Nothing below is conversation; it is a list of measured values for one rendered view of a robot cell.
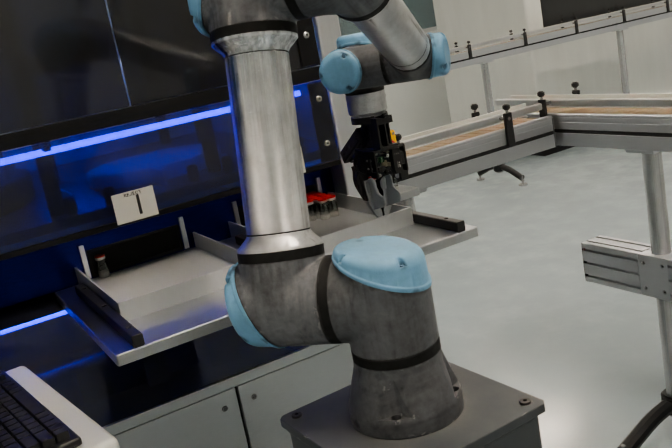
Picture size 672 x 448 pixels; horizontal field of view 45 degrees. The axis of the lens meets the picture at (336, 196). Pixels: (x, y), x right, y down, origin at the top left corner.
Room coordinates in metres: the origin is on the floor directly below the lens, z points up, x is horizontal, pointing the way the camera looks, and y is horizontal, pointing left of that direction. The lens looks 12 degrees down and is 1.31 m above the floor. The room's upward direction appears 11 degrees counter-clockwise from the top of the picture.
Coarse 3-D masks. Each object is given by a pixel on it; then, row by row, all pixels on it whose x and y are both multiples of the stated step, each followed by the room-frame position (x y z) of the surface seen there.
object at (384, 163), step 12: (360, 120) 1.53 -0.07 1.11; (372, 120) 1.51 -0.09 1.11; (384, 120) 1.51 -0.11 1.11; (372, 132) 1.52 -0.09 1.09; (384, 132) 1.52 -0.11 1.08; (360, 144) 1.57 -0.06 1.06; (372, 144) 1.54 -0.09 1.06; (384, 144) 1.52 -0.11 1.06; (396, 144) 1.52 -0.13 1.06; (360, 156) 1.54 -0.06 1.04; (372, 156) 1.50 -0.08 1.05; (384, 156) 1.52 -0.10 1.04; (396, 156) 1.52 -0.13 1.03; (360, 168) 1.55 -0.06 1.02; (372, 168) 1.53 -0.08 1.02; (384, 168) 1.51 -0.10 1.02; (396, 168) 1.52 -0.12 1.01
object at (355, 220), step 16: (352, 208) 1.79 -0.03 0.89; (368, 208) 1.73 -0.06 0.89; (400, 208) 1.61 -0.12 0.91; (320, 224) 1.72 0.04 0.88; (336, 224) 1.69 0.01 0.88; (352, 224) 1.67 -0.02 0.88; (368, 224) 1.54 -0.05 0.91; (384, 224) 1.56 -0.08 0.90; (400, 224) 1.57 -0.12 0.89; (336, 240) 1.50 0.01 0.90
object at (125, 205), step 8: (128, 192) 1.59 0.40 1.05; (136, 192) 1.60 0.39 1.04; (144, 192) 1.61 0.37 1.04; (152, 192) 1.62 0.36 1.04; (112, 200) 1.58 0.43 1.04; (120, 200) 1.59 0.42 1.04; (128, 200) 1.59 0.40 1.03; (136, 200) 1.60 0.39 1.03; (144, 200) 1.61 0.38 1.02; (152, 200) 1.61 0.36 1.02; (120, 208) 1.58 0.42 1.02; (128, 208) 1.59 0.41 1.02; (136, 208) 1.60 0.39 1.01; (144, 208) 1.61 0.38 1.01; (152, 208) 1.61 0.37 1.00; (120, 216) 1.58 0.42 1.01; (128, 216) 1.59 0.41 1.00; (136, 216) 1.60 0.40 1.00; (144, 216) 1.60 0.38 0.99; (120, 224) 1.58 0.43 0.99
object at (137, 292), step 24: (144, 264) 1.66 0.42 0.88; (168, 264) 1.62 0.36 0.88; (192, 264) 1.59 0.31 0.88; (216, 264) 1.55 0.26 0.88; (96, 288) 1.45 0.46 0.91; (120, 288) 1.51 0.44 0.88; (144, 288) 1.48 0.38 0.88; (168, 288) 1.35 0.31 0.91; (192, 288) 1.37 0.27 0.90; (216, 288) 1.39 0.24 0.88; (120, 312) 1.31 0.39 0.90; (144, 312) 1.33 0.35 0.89
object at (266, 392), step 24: (288, 360) 1.72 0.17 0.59; (312, 360) 1.74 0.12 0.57; (336, 360) 1.77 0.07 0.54; (216, 384) 1.64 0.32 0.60; (240, 384) 1.66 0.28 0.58; (264, 384) 1.69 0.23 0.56; (288, 384) 1.71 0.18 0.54; (312, 384) 1.74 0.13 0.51; (336, 384) 1.76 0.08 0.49; (168, 408) 1.58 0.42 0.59; (192, 408) 1.61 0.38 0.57; (216, 408) 1.63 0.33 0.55; (264, 408) 1.68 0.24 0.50; (288, 408) 1.71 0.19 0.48; (120, 432) 1.54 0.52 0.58; (144, 432) 1.56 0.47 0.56; (168, 432) 1.58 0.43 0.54; (192, 432) 1.60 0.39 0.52; (216, 432) 1.63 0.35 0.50; (240, 432) 1.65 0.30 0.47; (264, 432) 1.67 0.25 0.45; (288, 432) 1.70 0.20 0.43
